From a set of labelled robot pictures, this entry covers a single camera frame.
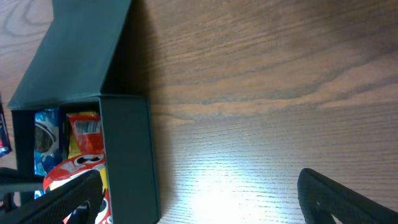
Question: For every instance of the yellow snack bag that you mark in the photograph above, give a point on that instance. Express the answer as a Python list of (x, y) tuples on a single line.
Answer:
[(73, 148)]

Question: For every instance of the red snack bag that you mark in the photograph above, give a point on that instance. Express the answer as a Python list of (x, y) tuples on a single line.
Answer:
[(87, 130)]

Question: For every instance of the red Pringles can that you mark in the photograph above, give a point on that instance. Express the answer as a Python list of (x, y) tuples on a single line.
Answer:
[(75, 166)]

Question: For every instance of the black gift box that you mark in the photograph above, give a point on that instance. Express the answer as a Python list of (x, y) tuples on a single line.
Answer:
[(90, 57)]

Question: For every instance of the small dark blue packet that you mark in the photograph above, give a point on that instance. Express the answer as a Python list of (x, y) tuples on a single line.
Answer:
[(5, 142)]

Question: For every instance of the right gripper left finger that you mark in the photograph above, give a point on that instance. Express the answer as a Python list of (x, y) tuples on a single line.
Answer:
[(55, 206)]

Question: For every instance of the blue Oreo cookie pack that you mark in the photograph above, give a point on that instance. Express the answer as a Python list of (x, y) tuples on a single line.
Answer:
[(47, 151)]

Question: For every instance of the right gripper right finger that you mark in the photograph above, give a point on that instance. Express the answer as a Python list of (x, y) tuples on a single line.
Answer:
[(322, 200)]

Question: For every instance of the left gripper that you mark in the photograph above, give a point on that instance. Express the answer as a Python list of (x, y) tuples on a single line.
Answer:
[(13, 181)]

